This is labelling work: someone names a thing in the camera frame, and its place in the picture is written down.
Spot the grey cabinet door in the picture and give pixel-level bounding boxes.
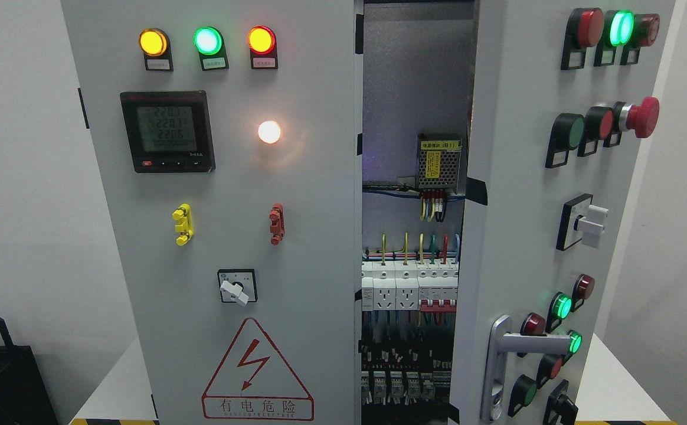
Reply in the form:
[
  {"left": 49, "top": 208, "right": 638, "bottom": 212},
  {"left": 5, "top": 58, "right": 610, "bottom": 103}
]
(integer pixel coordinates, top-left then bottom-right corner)
[
  {"left": 449, "top": 1, "right": 675, "bottom": 424},
  {"left": 62, "top": 1, "right": 362, "bottom": 424}
]

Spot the red terminal connector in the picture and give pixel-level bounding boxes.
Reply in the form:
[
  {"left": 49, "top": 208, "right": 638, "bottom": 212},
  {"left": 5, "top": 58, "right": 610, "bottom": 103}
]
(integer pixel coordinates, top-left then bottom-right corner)
[{"left": 269, "top": 204, "right": 285, "bottom": 246}]

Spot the white glowing indicator lamp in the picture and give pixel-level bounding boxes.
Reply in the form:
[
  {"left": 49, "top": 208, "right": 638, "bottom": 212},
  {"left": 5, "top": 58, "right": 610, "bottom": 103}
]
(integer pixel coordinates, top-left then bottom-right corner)
[{"left": 257, "top": 120, "right": 282, "bottom": 143}]

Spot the metal mesh power supply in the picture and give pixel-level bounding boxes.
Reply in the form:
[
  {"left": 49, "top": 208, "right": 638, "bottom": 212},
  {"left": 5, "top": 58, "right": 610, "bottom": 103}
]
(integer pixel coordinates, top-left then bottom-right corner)
[{"left": 416, "top": 133, "right": 462, "bottom": 190}]

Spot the white socket breaker row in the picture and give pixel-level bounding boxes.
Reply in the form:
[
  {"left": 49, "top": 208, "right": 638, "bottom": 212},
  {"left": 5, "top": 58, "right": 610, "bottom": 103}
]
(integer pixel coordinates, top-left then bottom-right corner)
[{"left": 361, "top": 259, "right": 459, "bottom": 313}]

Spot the yellow terminal connector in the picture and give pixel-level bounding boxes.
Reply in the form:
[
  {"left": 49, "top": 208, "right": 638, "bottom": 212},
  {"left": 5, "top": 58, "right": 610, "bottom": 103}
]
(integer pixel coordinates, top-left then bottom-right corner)
[{"left": 172, "top": 204, "right": 194, "bottom": 246}]

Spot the red indicator lamp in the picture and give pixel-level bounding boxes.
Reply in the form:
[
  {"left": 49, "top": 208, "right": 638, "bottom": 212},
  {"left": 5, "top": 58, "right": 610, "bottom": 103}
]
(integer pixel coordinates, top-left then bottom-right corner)
[{"left": 247, "top": 26, "right": 278, "bottom": 70}]

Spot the red electric warning sticker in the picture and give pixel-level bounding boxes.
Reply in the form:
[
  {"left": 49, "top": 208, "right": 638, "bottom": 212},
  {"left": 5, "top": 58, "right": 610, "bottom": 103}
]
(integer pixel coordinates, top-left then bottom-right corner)
[{"left": 201, "top": 318, "right": 315, "bottom": 421}]

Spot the black digital power meter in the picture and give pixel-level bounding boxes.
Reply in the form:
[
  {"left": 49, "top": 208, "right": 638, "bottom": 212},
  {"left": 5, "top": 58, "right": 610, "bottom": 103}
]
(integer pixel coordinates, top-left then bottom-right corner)
[{"left": 120, "top": 90, "right": 215, "bottom": 173}]

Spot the green indicator lamp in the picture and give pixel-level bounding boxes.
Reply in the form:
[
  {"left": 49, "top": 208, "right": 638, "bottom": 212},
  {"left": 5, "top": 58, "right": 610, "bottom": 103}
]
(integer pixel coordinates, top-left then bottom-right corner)
[{"left": 193, "top": 26, "right": 228, "bottom": 71}]

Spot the yellow indicator lamp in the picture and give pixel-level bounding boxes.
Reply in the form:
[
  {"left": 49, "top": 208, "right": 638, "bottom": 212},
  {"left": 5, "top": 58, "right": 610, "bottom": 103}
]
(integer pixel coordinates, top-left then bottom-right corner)
[{"left": 139, "top": 28, "right": 173, "bottom": 72}]

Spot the red emergency stop button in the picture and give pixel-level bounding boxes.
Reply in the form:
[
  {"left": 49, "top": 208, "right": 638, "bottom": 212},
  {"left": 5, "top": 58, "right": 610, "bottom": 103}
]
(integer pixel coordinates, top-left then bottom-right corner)
[{"left": 613, "top": 96, "right": 660, "bottom": 138}]

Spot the black equipment box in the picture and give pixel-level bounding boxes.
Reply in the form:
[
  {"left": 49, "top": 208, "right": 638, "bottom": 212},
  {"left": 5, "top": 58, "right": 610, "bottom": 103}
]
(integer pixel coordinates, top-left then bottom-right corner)
[{"left": 0, "top": 317, "right": 58, "bottom": 424}]

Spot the white rotary selector switch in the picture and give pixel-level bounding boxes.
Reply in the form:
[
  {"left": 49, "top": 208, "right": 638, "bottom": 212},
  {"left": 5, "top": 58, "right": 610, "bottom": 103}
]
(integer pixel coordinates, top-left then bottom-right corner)
[{"left": 217, "top": 269, "right": 258, "bottom": 306}]

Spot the silver door handle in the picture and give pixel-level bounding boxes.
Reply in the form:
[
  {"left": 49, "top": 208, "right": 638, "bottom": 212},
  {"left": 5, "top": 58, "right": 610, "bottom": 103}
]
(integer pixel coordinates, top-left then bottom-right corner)
[{"left": 480, "top": 315, "right": 572, "bottom": 423}]

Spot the white right door selector switch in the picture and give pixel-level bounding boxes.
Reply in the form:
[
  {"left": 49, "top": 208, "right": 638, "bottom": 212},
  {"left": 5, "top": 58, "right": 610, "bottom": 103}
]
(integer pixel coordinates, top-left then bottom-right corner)
[{"left": 555, "top": 193, "right": 609, "bottom": 251}]

